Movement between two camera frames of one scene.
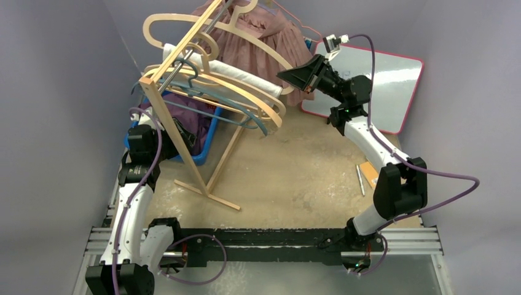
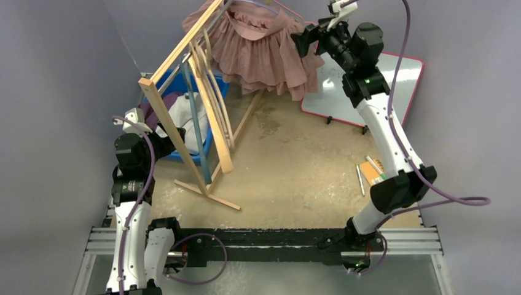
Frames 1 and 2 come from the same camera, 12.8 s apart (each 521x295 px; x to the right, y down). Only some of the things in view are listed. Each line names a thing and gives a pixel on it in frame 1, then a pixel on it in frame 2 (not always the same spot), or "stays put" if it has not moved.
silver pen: (362, 188) stays put
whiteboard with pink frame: (395, 79) stays put
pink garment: (258, 37) stays put
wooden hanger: (206, 67) to (217, 87)
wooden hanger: (186, 70) to (227, 161)
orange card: (370, 174) stays put
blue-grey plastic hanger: (190, 85) to (206, 167)
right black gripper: (316, 72) to (311, 34)
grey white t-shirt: (175, 59) to (181, 117)
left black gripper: (188, 137) to (167, 147)
